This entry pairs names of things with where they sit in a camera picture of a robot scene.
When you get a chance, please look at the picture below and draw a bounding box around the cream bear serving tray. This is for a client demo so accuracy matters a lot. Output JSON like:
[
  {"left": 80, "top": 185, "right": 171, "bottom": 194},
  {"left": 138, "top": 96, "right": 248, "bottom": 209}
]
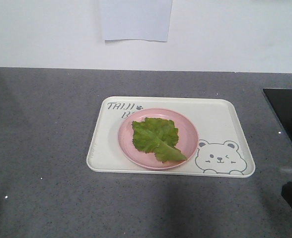
[{"left": 86, "top": 96, "right": 255, "bottom": 178}]

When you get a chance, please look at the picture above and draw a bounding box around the green lettuce leaf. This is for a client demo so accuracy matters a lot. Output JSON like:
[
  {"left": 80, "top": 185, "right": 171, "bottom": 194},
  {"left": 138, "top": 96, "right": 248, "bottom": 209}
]
[{"left": 132, "top": 118, "right": 187, "bottom": 163}]

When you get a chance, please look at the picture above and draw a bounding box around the pink round plate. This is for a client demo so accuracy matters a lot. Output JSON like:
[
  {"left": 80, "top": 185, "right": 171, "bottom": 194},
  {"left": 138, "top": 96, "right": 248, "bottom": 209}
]
[{"left": 118, "top": 108, "right": 199, "bottom": 170}]

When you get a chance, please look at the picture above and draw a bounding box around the white paper sheet on wall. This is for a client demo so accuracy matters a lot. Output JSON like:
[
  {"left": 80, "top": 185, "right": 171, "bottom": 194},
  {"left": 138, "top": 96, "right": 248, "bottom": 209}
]
[{"left": 99, "top": 0, "right": 173, "bottom": 42}]

